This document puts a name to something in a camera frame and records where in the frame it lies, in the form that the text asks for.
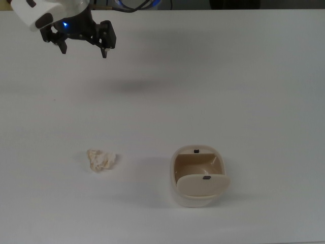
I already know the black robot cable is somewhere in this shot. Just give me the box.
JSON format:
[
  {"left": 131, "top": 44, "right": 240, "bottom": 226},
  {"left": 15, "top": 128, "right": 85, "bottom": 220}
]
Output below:
[{"left": 95, "top": 0, "right": 163, "bottom": 13}]

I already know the cream paper trash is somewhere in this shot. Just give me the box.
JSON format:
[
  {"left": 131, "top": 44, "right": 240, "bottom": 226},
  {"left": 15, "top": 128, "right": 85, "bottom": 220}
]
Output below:
[{"left": 86, "top": 148, "right": 118, "bottom": 174}]

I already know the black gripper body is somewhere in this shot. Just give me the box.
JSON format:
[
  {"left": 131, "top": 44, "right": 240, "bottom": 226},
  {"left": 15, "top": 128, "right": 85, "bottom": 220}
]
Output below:
[{"left": 57, "top": 23, "right": 102, "bottom": 48}]

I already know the small cream bin with lid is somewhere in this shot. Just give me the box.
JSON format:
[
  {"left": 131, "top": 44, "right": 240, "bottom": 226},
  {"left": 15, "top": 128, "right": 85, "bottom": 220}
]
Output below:
[{"left": 169, "top": 144, "right": 232, "bottom": 208}]

